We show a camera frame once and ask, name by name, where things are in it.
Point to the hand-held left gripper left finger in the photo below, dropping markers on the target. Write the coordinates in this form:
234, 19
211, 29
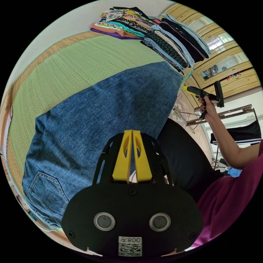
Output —
121, 164

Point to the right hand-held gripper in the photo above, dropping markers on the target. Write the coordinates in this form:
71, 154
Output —
207, 95

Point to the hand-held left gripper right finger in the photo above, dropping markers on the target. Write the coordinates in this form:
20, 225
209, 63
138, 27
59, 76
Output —
143, 166

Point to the blue jeans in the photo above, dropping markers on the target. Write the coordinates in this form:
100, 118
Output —
98, 115

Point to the person's right forearm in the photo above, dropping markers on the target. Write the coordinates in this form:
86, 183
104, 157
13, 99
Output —
228, 143

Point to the person's right hand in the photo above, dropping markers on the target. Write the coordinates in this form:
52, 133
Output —
210, 112

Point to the wooden rack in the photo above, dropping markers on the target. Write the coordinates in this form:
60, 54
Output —
232, 112

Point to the yellow wooden cupboard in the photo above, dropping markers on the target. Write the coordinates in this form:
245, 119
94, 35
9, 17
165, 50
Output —
228, 59

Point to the pile of clothes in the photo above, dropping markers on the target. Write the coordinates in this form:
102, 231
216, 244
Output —
164, 39

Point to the black cloth with white stripes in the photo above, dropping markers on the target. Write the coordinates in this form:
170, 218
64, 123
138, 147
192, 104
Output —
244, 132

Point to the person's body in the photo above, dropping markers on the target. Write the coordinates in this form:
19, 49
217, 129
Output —
226, 205

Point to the bed with green woven mat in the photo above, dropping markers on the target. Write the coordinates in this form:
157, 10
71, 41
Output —
67, 67

